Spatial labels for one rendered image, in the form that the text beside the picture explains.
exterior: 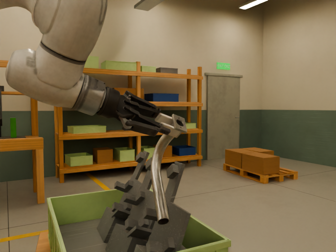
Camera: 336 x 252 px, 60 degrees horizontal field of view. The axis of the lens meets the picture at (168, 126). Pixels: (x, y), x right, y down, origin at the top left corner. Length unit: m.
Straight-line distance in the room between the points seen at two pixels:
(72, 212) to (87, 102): 0.68
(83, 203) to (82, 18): 0.84
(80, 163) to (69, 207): 4.25
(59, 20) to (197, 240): 0.73
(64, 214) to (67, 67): 0.76
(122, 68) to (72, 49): 5.06
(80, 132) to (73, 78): 4.77
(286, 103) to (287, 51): 1.31
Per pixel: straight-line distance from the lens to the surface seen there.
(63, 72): 0.67
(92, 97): 0.70
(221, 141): 7.58
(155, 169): 0.84
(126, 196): 1.02
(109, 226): 1.10
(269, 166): 5.42
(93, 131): 5.50
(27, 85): 0.69
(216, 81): 7.45
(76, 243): 1.13
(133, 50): 6.46
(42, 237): 1.36
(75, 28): 0.64
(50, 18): 0.66
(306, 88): 7.74
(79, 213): 1.30
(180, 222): 0.81
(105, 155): 5.65
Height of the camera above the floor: 1.32
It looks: 4 degrees down
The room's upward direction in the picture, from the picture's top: straight up
